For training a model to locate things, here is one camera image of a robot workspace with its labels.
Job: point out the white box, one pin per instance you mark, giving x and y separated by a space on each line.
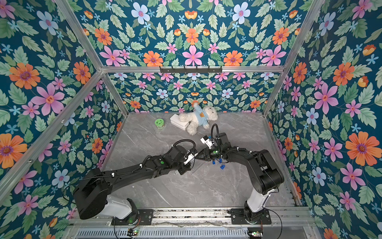
174 119

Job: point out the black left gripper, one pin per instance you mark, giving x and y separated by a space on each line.
187 167

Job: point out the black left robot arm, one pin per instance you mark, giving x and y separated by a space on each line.
93 194

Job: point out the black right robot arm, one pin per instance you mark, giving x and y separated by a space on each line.
263 171

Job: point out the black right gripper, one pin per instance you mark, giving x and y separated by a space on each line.
204 154

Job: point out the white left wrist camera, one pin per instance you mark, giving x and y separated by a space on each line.
190 157

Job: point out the green lidded small jar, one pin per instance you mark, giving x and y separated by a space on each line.
159 123

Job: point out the white teddy bear blue hoodie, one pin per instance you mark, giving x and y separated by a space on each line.
199 117

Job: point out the black hook rail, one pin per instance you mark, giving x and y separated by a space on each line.
196 69

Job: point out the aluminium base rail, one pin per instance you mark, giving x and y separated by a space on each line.
223 216

